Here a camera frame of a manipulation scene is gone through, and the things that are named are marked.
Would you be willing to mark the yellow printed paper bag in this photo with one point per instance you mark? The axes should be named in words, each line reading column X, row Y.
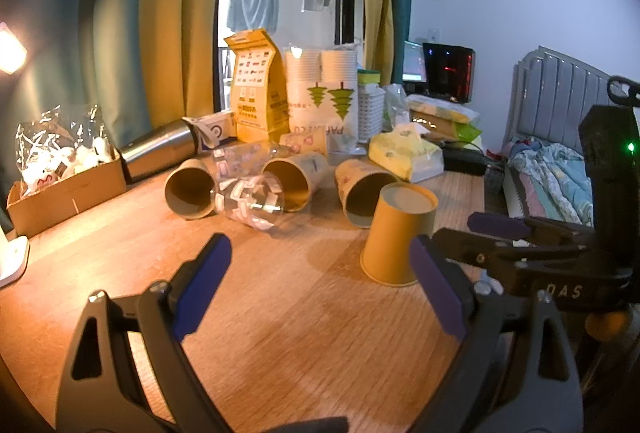
column 255, row 93

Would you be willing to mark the black computer case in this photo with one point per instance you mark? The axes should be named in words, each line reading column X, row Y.
column 447, row 73

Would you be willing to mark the black power adapter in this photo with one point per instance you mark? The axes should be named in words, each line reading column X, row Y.
column 465, row 160

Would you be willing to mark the clear bags of snacks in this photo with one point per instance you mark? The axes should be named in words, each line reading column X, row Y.
column 60, row 148

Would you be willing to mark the stacks of white paper cups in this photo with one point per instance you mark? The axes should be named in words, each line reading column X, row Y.
column 320, row 65

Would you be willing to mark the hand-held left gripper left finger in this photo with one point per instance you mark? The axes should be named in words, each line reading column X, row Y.
column 205, row 283

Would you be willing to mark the plain yellow paper cup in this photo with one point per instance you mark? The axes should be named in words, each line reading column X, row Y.
column 395, row 238

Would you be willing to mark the white and blue carton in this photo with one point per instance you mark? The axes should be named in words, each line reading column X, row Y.
column 215, row 129

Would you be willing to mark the brown paper cup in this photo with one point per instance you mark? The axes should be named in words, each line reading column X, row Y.
column 360, row 193
column 187, row 193
column 300, row 173

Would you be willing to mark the computer monitor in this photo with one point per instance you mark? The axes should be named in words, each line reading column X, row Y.
column 414, row 63

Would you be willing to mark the tree print plastic bag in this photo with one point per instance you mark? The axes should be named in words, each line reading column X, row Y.
column 325, row 113

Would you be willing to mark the green and yellow packet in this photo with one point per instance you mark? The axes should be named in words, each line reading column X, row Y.
column 465, row 130
column 442, row 108

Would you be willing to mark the lit lamp head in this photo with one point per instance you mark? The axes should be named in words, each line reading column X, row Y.
column 10, row 48

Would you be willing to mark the floral blanket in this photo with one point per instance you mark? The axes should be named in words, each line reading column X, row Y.
column 555, row 183

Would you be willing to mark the grey padded headboard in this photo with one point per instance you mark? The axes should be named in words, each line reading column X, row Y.
column 555, row 98

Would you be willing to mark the green and yellow sponge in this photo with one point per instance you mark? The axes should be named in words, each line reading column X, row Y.
column 369, row 77

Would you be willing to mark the white plastic basket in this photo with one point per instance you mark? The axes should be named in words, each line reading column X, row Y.
column 370, row 113

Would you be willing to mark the cardboard box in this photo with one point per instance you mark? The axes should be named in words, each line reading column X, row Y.
column 70, row 193

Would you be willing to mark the yellow tissue pack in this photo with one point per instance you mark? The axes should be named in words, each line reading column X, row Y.
column 400, row 153

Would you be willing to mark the clear printed plastic cup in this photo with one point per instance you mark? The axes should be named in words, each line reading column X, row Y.
column 250, row 198

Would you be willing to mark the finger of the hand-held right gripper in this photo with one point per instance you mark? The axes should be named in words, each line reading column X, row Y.
column 465, row 249
column 497, row 225

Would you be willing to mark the clear plastic bag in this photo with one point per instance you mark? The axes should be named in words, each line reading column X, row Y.
column 397, row 105

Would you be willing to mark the pink printed packet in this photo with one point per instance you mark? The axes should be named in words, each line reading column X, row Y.
column 305, row 143

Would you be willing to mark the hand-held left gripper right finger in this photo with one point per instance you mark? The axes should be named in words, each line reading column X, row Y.
column 439, row 285

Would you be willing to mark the stainless steel thermos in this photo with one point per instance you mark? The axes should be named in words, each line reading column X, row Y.
column 155, row 148

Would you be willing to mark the white lamp base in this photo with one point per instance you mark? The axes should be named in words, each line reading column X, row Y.
column 12, row 258

